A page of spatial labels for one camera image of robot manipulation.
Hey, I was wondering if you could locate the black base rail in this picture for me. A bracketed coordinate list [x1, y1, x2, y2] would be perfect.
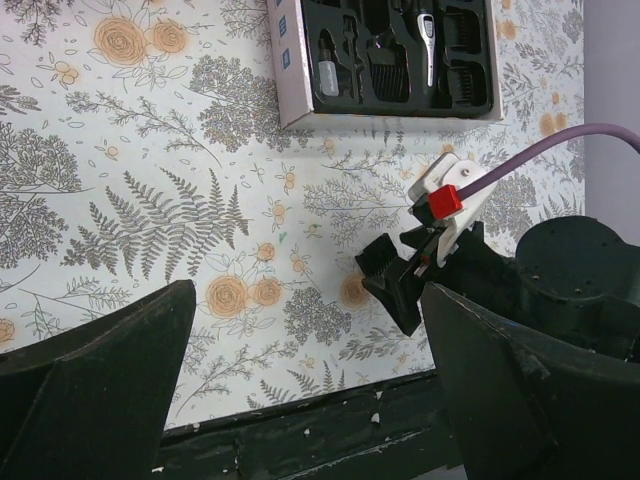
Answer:
[151, 371, 463, 479]

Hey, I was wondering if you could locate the comb guard in tray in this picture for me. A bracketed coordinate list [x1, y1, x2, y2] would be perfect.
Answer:
[443, 7, 481, 54]
[447, 66, 486, 106]

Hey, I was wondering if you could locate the white hair clipper box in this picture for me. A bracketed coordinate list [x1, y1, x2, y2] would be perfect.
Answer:
[267, 0, 504, 133]

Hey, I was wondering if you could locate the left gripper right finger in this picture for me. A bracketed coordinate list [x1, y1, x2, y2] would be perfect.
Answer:
[421, 283, 639, 479]

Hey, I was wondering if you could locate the black cleaning brush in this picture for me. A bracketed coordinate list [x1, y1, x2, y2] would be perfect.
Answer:
[343, 16, 361, 105]

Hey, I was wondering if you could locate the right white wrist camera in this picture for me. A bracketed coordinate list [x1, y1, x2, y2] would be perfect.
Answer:
[408, 152, 495, 267]

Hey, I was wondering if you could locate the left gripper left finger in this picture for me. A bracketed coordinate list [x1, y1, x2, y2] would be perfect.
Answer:
[1, 280, 196, 479]

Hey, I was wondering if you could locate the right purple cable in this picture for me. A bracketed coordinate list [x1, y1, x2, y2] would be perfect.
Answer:
[462, 123, 640, 199]

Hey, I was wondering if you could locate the floral table mat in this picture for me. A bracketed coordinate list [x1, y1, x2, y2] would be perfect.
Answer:
[1, 1, 584, 427]

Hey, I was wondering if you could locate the small oil bottle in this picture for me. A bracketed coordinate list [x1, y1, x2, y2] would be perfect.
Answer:
[318, 39, 340, 97]

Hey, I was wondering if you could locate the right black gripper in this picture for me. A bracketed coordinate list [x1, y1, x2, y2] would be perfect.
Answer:
[362, 216, 639, 363]

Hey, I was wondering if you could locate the black comb guard large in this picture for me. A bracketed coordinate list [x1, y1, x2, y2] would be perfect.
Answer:
[367, 44, 409, 103]

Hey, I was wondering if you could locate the black silver hair clipper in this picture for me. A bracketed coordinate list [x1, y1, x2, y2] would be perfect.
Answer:
[398, 0, 436, 89]

